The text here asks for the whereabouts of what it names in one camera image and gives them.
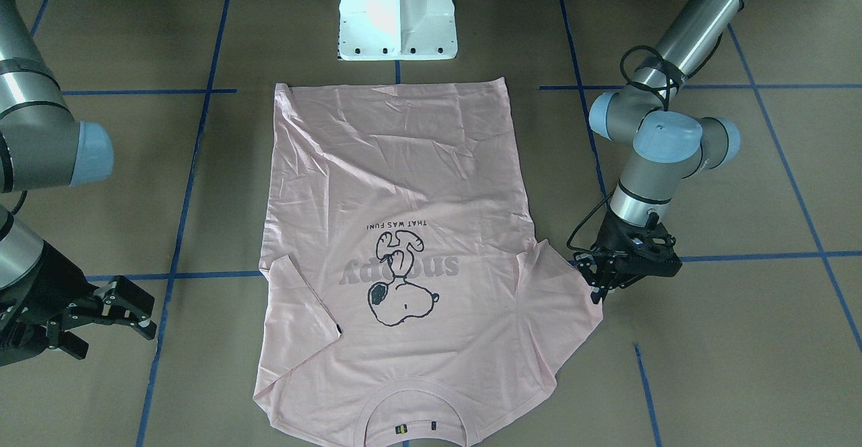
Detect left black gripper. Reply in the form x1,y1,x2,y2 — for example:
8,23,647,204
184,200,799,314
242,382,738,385
574,211,682,305

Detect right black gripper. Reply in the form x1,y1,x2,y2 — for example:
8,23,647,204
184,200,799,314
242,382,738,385
2,240,157,366

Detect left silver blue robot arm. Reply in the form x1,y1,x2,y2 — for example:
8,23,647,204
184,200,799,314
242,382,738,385
573,0,749,305

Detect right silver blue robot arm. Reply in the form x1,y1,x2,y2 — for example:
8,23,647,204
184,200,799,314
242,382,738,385
1,0,157,366

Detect pink Snoopy t-shirt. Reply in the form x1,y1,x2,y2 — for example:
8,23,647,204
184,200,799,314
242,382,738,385
253,78,603,446

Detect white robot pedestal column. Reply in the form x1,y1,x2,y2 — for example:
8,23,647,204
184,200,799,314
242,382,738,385
337,0,459,61

